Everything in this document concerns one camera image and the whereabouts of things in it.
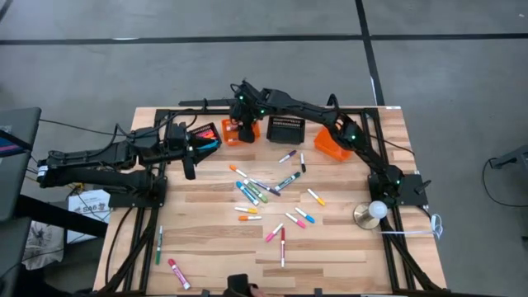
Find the black beam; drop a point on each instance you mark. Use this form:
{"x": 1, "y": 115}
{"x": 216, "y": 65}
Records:
{"x": 62, "y": 216}

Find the red Expo marker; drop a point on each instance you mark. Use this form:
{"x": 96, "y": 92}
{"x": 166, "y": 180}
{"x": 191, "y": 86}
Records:
{"x": 232, "y": 141}

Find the small light blue marker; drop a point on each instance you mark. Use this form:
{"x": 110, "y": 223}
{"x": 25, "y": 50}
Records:
{"x": 305, "y": 215}

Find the teal Expo marker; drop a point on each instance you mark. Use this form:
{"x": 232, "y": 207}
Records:
{"x": 247, "y": 193}

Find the brass lamp white bulb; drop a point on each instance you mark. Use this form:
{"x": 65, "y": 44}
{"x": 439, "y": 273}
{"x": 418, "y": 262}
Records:
{"x": 377, "y": 209}

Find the small pink marker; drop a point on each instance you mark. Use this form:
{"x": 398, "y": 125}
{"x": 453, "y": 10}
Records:
{"x": 274, "y": 232}
{"x": 295, "y": 220}

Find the black bar device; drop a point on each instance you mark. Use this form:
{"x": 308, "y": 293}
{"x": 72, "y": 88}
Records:
{"x": 206, "y": 102}

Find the orange highlighter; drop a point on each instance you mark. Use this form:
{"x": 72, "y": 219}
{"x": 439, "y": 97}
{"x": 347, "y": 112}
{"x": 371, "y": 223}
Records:
{"x": 210, "y": 136}

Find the pink highlighter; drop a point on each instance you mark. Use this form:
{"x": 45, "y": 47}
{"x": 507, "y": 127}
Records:
{"x": 206, "y": 133}
{"x": 203, "y": 131}

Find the small purple marker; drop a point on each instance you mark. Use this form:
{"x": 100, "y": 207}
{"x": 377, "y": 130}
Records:
{"x": 287, "y": 156}

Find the thin green marker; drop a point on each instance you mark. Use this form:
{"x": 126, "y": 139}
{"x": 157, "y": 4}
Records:
{"x": 159, "y": 244}

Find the magenta Expo marker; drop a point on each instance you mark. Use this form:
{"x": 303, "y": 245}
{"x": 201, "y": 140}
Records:
{"x": 178, "y": 273}

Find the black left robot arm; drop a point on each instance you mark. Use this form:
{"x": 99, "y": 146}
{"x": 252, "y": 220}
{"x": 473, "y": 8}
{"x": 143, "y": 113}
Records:
{"x": 90, "y": 163}

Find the black frame clamp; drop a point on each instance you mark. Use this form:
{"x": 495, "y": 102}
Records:
{"x": 205, "y": 293}

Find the dark green Expo marker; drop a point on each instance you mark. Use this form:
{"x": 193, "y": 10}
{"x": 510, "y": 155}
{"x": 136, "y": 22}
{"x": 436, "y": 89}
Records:
{"x": 287, "y": 181}

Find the orange plastic basket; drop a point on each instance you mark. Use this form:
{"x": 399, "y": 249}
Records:
{"x": 326, "y": 144}
{"x": 226, "y": 130}

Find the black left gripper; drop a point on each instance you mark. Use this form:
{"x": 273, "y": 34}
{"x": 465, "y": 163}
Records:
{"x": 177, "y": 140}

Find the small yellow marker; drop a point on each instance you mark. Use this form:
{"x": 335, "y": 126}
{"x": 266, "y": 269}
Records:
{"x": 246, "y": 210}
{"x": 316, "y": 197}

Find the black aluminium table frame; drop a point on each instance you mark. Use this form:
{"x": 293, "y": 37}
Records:
{"x": 363, "y": 111}

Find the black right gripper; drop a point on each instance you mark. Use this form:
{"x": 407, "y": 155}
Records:
{"x": 247, "y": 111}

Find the white cloth bag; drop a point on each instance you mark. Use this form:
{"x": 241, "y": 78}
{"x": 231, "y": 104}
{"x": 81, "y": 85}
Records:
{"x": 43, "y": 245}

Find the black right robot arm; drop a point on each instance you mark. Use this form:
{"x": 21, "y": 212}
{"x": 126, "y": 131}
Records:
{"x": 313, "y": 111}

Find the black plastic basket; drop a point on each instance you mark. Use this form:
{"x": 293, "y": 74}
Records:
{"x": 198, "y": 127}
{"x": 286, "y": 133}

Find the light blue highlighter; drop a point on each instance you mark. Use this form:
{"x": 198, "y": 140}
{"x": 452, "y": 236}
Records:
{"x": 211, "y": 144}

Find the thin red marker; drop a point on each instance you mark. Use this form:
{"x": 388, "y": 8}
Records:
{"x": 282, "y": 246}

